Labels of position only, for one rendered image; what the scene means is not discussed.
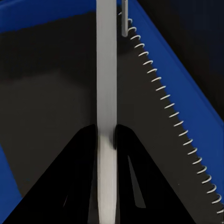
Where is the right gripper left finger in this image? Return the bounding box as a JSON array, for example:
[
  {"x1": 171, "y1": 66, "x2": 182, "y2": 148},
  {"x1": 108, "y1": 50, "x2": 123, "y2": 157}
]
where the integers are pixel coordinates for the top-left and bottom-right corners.
[{"x1": 2, "y1": 124, "x2": 96, "y2": 224}]

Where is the folder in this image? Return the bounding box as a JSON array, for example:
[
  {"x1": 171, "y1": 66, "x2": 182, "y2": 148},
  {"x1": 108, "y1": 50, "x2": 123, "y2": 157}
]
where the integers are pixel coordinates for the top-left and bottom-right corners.
[{"x1": 0, "y1": 0, "x2": 224, "y2": 224}]

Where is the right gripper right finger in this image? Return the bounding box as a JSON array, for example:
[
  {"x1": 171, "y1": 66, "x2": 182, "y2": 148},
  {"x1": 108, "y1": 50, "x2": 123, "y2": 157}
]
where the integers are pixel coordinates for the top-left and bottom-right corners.
[{"x1": 117, "y1": 124, "x2": 196, "y2": 224}]

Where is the notebook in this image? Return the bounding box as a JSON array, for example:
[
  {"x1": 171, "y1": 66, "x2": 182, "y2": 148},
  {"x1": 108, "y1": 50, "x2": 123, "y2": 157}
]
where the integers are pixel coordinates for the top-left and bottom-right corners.
[{"x1": 0, "y1": 4, "x2": 224, "y2": 224}]

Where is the pen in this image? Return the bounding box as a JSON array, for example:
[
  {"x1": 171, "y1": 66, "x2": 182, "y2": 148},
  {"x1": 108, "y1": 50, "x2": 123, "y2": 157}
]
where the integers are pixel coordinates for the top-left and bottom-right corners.
[{"x1": 96, "y1": 0, "x2": 128, "y2": 224}]

